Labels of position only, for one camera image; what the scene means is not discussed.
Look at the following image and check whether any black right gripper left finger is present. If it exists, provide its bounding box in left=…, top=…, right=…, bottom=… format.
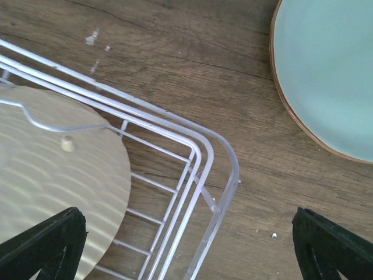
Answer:
left=1, top=207, right=87, bottom=279

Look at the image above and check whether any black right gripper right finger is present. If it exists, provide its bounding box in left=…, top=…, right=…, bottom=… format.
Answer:
left=292, top=207, right=372, bottom=279

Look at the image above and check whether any yellow woven bamboo tray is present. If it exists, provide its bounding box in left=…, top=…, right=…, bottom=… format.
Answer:
left=1, top=85, right=131, bottom=279

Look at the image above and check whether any white wire dish rack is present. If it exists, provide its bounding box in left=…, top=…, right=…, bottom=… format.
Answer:
left=1, top=36, right=240, bottom=279

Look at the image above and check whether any mint green flower plate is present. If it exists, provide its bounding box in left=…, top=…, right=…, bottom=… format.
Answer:
left=270, top=1, right=372, bottom=163

